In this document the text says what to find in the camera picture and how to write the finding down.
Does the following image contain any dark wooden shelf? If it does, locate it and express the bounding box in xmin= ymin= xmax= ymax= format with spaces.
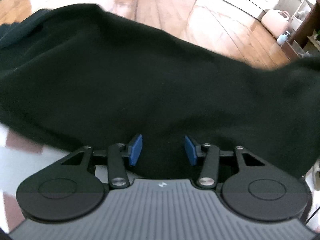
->
xmin=280 ymin=0 xmax=320 ymax=63

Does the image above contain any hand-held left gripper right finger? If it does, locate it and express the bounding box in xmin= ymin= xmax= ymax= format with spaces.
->
xmin=184 ymin=135 xmax=266 ymax=188

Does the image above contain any black garment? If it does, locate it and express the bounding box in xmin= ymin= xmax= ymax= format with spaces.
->
xmin=0 ymin=3 xmax=320 ymax=180

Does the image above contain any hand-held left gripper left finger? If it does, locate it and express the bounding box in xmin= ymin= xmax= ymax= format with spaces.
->
xmin=61 ymin=134 xmax=144 ymax=188

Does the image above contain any blue bottle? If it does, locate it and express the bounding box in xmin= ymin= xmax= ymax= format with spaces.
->
xmin=276 ymin=31 xmax=292 ymax=46

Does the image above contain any pink container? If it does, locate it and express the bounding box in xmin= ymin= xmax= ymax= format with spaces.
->
xmin=261 ymin=9 xmax=292 ymax=40

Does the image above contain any checked mat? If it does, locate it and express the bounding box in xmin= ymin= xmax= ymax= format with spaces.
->
xmin=0 ymin=124 xmax=108 ymax=234

